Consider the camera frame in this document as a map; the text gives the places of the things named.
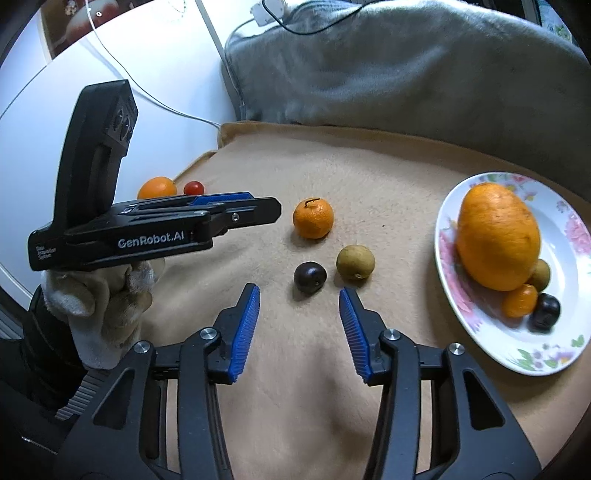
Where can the dark purple plum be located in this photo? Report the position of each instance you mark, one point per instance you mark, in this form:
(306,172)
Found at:
(310,277)
(545,312)

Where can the round orange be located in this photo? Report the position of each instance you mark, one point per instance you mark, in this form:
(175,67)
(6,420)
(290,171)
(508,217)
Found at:
(157,189)

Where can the grey fleece blanket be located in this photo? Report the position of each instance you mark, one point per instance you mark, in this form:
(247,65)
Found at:
(392,78)

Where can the large oval orange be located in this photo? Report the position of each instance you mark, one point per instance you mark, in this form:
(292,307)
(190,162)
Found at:
(498,235)

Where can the white power strip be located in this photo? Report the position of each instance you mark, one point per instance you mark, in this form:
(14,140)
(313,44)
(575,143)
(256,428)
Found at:
(270,11)

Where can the tan blanket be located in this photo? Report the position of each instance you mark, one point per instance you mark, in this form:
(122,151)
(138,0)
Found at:
(300,415)

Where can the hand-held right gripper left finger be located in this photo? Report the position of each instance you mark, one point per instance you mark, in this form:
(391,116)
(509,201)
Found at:
(244,332)

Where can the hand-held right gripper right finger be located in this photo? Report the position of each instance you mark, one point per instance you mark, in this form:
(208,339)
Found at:
(355,332)

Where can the green-brown round fruit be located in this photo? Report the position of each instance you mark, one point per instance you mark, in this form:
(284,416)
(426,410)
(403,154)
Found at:
(355,262)
(541,276)

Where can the person's left hand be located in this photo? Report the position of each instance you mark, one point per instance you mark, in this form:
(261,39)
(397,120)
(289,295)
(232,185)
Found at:
(92,300)

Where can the small orange kumquat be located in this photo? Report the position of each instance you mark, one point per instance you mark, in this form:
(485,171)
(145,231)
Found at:
(521,301)

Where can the small stemmed mandarin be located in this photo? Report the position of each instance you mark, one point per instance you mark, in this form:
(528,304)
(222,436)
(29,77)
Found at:
(313,219)

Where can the red cherry tomato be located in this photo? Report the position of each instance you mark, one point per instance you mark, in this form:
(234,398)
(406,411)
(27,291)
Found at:
(194,188)

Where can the floral rim white plate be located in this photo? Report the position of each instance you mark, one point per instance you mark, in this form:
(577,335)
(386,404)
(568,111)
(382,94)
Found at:
(489,323)

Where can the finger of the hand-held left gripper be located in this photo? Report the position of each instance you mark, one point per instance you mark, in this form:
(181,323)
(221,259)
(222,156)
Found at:
(221,199)
(249,214)

